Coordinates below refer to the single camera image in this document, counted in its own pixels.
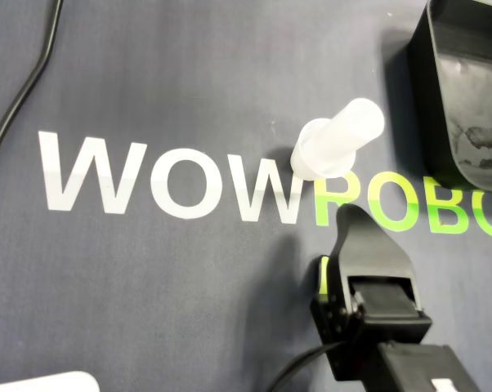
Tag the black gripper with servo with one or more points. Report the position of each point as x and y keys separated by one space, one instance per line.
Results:
x=387 y=310

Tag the white plastic tube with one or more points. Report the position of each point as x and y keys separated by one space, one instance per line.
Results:
x=336 y=139

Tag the dark grey printed mat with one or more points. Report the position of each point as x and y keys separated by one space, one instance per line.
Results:
x=148 y=286

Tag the black plastic bin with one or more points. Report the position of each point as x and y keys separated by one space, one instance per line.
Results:
x=475 y=81

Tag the white desk lamp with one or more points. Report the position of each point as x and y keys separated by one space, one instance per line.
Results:
x=46 y=384

